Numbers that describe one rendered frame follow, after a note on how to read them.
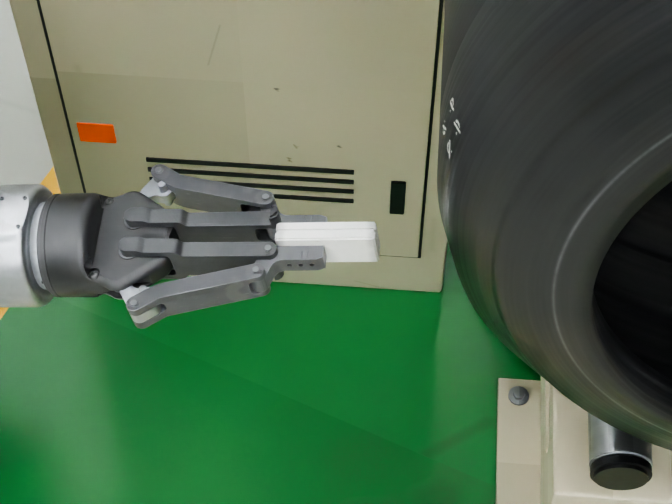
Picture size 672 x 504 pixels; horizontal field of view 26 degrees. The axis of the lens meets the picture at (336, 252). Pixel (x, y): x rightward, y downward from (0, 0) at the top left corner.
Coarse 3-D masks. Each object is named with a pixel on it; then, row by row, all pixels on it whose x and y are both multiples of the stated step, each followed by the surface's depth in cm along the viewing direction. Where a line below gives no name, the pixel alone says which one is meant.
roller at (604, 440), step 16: (592, 416) 106; (592, 432) 105; (608, 432) 104; (624, 432) 104; (592, 448) 105; (608, 448) 103; (624, 448) 103; (640, 448) 103; (592, 464) 104; (608, 464) 103; (624, 464) 103; (640, 464) 103; (608, 480) 105; (624, 480) 104; (640, 480) 104
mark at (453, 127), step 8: (448, 104) 82; (456, 104) 80; (448, 112) 81; (456, 112) 80; (448, 120) 81; (456, 120) 80; (448, 128) 81; (456, 128) 80; (464, 128) 79; (448, 136) 81; (456, 136) 80; (448, 144) 82; (456, 144) 80; (448, 152) 82; (448, 160) 82
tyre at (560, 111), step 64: (448, 0) 89; (512, 0) 74; (576, 0) 70; (640, 0) 67; (448, 64) 84; (512, 64) 74; (576, 64) 70; (640, 64) 68; (512, 128) 75; (576, 128) 72; (640, 128) 70; (448, 192) 83; (512, 192) 77; (576, 192) 75; (640, 192) 74; (512, 256) 81; (576, 256) 79; (640, 256) 110; (512, 320) 86; (576, 320) 84; (640, 320) 107; (576, 384) 92; (640, 384) 91
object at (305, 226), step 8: (280, 224) 102; (288, 224) 101; (296, 224) 101; (304, 224) 101; (312, 224) 101; (320, 224) 101; (328, 224) 101; (336, 224) 101; (344, 224) 101; (352, 224) 101; (360, 224) 101; (368, 224) 101; (376, 232) 101
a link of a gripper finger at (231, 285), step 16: (224, 272) 100; (240, 272) 100; (256, 272) 100; (160, 288) 100; (176, 288) 100; (192, 288) 100; (208, 288) 100; (224, 288) 100; (240, 288) 100; (128, 304) 100; (144, 304) 100; (176, 304) 101; (192, 304) 101; (208, 304) 101
